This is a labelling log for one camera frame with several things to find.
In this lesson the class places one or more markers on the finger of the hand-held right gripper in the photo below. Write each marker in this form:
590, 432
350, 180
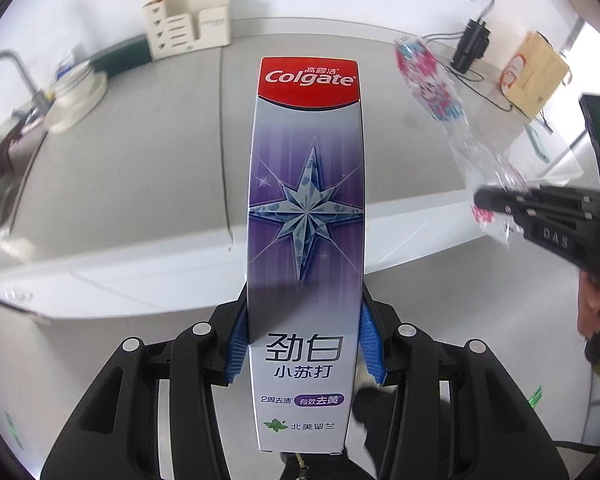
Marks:
495, 201

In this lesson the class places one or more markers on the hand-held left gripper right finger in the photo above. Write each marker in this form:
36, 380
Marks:
370, 347

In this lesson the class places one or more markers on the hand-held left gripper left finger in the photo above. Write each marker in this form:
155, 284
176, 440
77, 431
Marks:
236, 350

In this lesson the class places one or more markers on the pink blue printed plastic wrapper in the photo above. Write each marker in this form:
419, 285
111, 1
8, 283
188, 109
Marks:
430, 82

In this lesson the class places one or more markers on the purple white toothpaste box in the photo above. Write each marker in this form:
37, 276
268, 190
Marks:
305, 185

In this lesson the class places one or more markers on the person's right hand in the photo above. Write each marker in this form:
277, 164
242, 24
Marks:
597, 305

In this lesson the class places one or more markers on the teal flat object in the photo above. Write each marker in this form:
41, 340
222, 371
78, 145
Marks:
537, 142

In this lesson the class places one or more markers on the brown paper bag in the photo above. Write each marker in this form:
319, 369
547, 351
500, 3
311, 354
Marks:
535, 75

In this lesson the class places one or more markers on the black charger device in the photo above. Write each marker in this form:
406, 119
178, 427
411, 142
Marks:
470, 45

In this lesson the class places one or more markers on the steel sink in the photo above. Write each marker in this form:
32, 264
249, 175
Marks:
0, 195

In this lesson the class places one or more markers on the white round dish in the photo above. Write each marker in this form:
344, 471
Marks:
77, 105

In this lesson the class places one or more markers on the dark cloth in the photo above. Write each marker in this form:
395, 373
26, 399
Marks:
12, 147

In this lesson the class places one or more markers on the round white lid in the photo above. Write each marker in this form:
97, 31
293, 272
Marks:
72, 82

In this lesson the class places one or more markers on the dark green box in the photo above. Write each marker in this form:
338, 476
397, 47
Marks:
120, 55

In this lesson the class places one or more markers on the small blue red packet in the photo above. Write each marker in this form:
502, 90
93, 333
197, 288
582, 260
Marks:
66, 66

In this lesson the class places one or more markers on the cream desk organizer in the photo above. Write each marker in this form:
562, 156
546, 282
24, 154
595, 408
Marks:
190, 20

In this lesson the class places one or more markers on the metal faucet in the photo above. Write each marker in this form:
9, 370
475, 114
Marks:
15, 67

